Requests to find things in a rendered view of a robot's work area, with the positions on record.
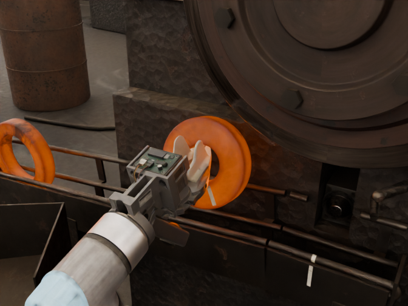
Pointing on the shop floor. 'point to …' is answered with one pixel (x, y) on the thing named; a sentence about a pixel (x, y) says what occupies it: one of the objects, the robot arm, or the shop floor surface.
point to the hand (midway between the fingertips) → (203, 153)
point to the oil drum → (44, 53)
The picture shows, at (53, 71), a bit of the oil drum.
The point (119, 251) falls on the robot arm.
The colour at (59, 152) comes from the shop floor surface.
